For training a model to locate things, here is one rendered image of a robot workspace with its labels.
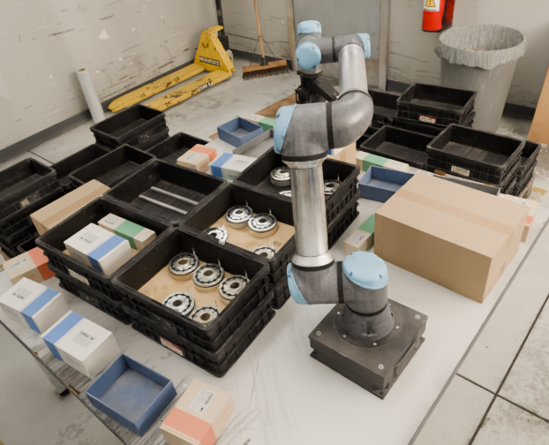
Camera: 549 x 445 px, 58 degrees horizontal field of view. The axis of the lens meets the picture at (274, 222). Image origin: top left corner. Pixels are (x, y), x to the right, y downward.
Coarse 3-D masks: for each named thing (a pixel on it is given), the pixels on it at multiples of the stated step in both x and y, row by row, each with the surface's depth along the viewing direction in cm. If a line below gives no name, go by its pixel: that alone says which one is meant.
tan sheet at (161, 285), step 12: (168, 264) 168; (204, 264) 166; (156, 276) 164; (168, 276) 163; (228, 276) 160; (144, 288) 160; (156, 288) 160; (168, 288) 159; (180, 288) 159; (192, 288) 158; (156, 300) 155; (204, 300) 153; (216, 300) 153
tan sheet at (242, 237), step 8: (224, 216) 186; (216, 224) 183; (224, 224) 182; (280, 224) 179; (232, 232) 178; (240, 232) 178; (248, 232) 177; (280, 232) 175; (288, 232) 175; (232, 240) 175; (240, 240) 174; (248, 240) 174; (256, 240) 173; (264, 240) 173; (272, 240) 172; (280, 240) 172; (248, 248) 170; (280, 248) 169
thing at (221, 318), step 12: (180, 228) 167; (204, 240) 161; (144, 252) 159; (240, 252) 154; (132, 264) 155; (264, 264) 149; (120, 276) 152; (264, 276) 147; (120, 288) 148; (252, 288) 144; (144, 300) 143; (240, 300) 140; (168, 312) 138; (228, 312) 136; (192, 324) 133; (216, 324) 133
